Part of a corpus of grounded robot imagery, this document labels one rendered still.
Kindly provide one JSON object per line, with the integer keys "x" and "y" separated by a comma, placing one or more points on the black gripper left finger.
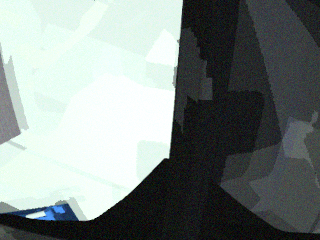
{"x": 139, "y": 216}

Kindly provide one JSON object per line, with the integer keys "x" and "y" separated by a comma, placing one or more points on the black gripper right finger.
{"x": 224, "y": 218}

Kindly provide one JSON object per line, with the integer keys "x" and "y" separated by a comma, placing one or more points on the blue plastic tray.
{"x": 59, "y": 212}

